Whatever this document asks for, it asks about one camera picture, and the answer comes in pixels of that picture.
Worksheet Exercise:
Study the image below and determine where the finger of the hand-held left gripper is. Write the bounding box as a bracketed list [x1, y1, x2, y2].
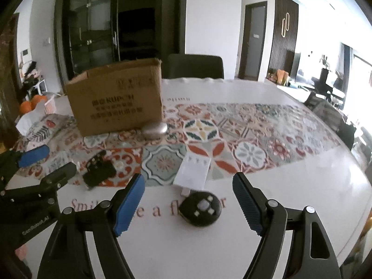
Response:
[0, 145, 50, 169]
[38, 162, 77, 194]

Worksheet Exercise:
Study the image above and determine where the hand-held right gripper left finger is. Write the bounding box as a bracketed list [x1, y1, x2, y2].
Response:
[36, 173, 146, 279]

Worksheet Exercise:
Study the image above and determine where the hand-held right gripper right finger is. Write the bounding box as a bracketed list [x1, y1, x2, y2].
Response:
[232, 172, 342, 279]

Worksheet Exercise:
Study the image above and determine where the black clip device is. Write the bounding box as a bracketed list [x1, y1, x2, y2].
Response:
[83, 150, 115, 189]

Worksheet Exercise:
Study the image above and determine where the black round device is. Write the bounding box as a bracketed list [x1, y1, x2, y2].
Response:
[179, 192, 223, 227]

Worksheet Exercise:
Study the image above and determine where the white rectangular plug adapter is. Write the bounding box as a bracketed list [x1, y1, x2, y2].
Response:
[173, 153, 212, 196]

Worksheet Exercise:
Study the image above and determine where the silver oval case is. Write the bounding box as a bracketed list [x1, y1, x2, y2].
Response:
[141, 122, 168, 138]

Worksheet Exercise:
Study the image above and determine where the brown cardboard box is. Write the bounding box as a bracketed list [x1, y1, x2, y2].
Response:
[64, 57, 164, 137]

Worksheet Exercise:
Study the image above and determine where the person's left forearm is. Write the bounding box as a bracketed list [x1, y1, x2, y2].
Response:
[14, 244, 30, 262]

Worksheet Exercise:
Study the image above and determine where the leaf print tissue pouch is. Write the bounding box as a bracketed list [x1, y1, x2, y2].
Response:
[16, 113, 79, 152]

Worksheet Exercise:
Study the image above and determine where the white patterned tablecloth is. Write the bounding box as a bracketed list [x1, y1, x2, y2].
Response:
[0, 77, 372, 279]

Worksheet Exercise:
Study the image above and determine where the clear fruit bowl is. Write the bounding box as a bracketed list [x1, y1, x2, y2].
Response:
[22, 93, 60, 117]

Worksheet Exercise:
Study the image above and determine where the white storage shelf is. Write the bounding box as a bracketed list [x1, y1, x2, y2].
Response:
[27, 80, 47, 99]

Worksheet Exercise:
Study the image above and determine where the chair with draped cloth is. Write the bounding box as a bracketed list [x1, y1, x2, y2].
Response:
[304, 94, 356, 149]

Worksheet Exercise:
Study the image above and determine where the dark glass door cabinet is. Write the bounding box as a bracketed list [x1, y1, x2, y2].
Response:
[54, 0, 186, 80]

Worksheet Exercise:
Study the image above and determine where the dark dining chair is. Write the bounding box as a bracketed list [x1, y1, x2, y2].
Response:
[166, 54, 225, 80]

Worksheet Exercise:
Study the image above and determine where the dark framed interior door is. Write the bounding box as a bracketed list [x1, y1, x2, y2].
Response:
[238, 1, 268, 80]

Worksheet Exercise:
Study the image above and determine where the dark slatted wall panel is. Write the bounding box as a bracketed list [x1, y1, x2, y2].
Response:
[267, 0, 300, 79]

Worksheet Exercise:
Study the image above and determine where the looped wall lamp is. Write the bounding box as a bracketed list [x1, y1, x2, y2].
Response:
[281, 13, 291, 39]

